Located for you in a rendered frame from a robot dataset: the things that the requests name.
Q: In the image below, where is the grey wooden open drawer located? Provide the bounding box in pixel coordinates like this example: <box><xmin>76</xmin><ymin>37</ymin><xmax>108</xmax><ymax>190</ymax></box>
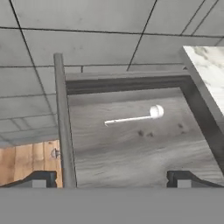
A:
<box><xmin>64</xmin><ymin>71</ymin><xmax>224</xmax><ymax>189</ymax></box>

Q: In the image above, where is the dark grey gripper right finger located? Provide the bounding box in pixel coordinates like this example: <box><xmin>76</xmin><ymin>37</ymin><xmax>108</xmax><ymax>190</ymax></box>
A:
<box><xmin>166</xmin><ymin>170</ymin><xmax>224</xmax><ymax>189</ymax></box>

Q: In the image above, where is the white ladle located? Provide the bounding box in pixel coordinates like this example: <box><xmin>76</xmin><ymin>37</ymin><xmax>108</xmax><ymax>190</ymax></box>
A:
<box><xmin>103</xmin><ymin>104</ymin><xmax>165</xmax><ymax>128</ymax></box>

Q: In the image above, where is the light wooden cabinet front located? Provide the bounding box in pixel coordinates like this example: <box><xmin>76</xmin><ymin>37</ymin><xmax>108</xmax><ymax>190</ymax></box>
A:
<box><xmin>0</xmin><ymin>139</ymin><xmax>64</xmax><ymax>189</ymax></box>

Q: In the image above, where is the small grey cabinet knob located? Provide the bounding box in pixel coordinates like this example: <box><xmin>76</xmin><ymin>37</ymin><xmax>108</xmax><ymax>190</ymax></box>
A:
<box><xmin>50</xmin><ymin>148</ymin><xmax>61</xmax><ymax>159</ymax></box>

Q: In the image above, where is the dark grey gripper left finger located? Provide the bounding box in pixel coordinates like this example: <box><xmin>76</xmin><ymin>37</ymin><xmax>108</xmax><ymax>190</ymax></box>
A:
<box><xmin>0</xmin><ymin>170</ymin><xmax>58</xmax><ymax>189</ymax></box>

